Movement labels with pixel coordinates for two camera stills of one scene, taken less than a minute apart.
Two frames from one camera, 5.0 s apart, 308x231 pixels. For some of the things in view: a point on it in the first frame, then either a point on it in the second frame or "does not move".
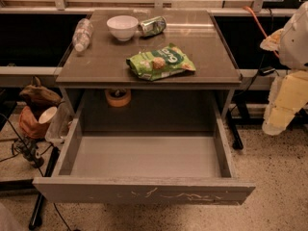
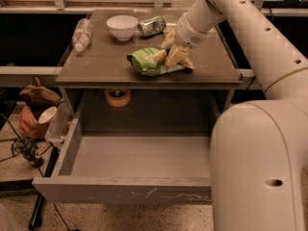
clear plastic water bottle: [81, 34] does not move
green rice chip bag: [154, 64] does not move
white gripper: [295, 42] to [188, 34]
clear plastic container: [60, 123] does not move
